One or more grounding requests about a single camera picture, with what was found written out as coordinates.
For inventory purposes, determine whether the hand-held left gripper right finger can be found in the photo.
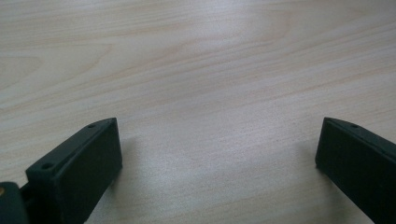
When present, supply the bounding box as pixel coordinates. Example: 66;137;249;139
315;117;396;224

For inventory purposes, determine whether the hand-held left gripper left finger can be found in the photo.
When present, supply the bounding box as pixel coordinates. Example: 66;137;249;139
20;117;123;224

